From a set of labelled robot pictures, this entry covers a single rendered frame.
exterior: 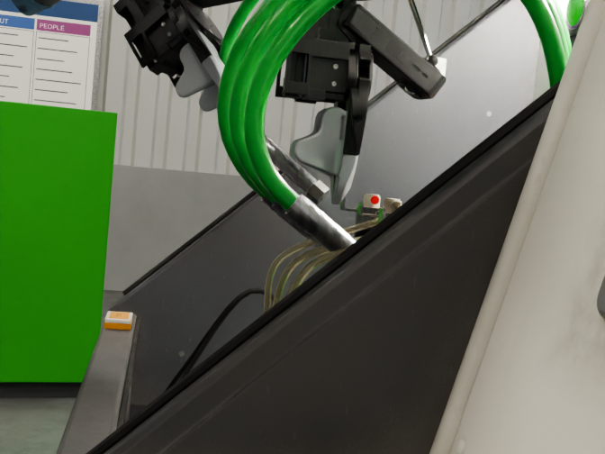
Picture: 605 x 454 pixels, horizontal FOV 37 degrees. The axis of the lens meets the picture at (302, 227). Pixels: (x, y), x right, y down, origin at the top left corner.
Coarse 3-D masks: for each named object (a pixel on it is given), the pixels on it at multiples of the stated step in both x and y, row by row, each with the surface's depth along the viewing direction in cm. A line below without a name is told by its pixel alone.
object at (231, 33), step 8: (248, 0) 97; (256, 0) 97; (240, 8) 97; (248, 8) 97; (560, 8) 90; (240, 16) 97; (232, 24) 98; (240, 24) 98; (232, 32) 98; (568, 32) 90; (224, 40) 98; (232, 40) 98; (224, 48) 98; (224, 56) 98; (224, 64) 98
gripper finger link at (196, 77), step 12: (204, 36) 99; (192, 60) 98; (204, 60) 96; (216, 60) 96; (192, 72) 98; (204, 72) 97; (216, 72) 96; (180, 84) 98; (192, 84) 98; (204, 84) 97; (216, 84) 96; (180, 96) 98
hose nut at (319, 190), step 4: (320, 180) 97; (316, 184) 96; (320, 184) 96; (312, 188) 96; (316, 188) 96; (320, 188) 96; (324, 188) 96; (328, 188) 96; (308, 192) 96; (312, 192) 96; (316, 192) 96; (320, 192) 96; (324, 192) 96; (328, 192) 97; (308, 196) 97; (312, 196) 96; (316, 196) 96; (320, 196) 96; (324, 196) 96; (312, 200) 97; (316, 200) 96; (320, 200) 97
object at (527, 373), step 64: (576, 64) 51; (576, 128) 48; (576, 192) 46; (512, 256) 52; (576, 256) 43; (512, 320) 48; (576, 320) 41; (512, 384) 45; (576, 384) 40; (448, 448) 52; (512, 448) 43; (576, 448) 38
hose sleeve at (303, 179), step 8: (272, 144) 97; (272, 152) 97; (280, 152) 97; (272, 160) 97; (280, 160) 97; (288, 160) 97; (280, 168) 97; (288, 168) 97; (296, 168) 97; (304, 168) 97; (288, 176) 97; (296, 176) 96; (304, 176) 96; (296, 184) 97; (304, 184) 96; (312, 184) 96
